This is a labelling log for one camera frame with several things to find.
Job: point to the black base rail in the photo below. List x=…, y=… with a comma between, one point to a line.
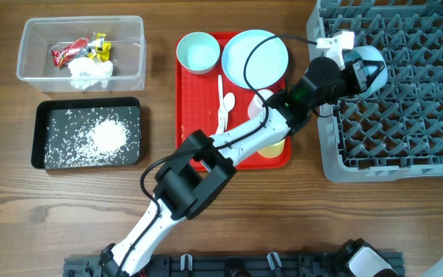
x=304, y=264

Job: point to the grey dishwasher rack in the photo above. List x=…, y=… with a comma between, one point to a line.
x=397, y=132

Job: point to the red snack wrapper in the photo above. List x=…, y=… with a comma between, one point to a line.
x=76, y=49

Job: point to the white plastic fork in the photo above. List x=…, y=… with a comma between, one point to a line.
x=222, y=112

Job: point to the black plastic tray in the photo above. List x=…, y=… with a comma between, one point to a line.
x=41, y=119

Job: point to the yellow plastic cup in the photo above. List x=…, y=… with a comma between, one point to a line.
x=272, y=151

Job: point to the white plastic cup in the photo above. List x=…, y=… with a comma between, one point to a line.
x=256, y=104

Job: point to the yellow snack wrapper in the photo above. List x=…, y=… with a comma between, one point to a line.
x=98, y=48

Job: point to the light blue plate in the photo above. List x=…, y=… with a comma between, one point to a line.
x=265, y=67

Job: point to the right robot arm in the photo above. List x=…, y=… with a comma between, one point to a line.
x=360, y=259

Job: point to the white plastic spoon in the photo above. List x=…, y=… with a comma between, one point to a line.
x=229, y=104

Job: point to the clear plastic waste bin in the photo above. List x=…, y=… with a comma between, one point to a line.
x=41, y=35

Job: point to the red serving tray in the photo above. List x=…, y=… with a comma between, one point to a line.
x=197, y=108

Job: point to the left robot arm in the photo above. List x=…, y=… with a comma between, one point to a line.
x=190, y=179

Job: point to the mint green bowl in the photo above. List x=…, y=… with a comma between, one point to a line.
x=198, y=52

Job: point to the white napkin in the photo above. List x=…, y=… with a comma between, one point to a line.
x=86, y=72

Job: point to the light blue rice bowl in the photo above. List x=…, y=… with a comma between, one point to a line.
x=369, y=68

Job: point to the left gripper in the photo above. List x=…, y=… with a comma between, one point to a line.
x=358, y=71

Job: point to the white rice pile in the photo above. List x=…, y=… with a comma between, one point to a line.
x=92, y=137

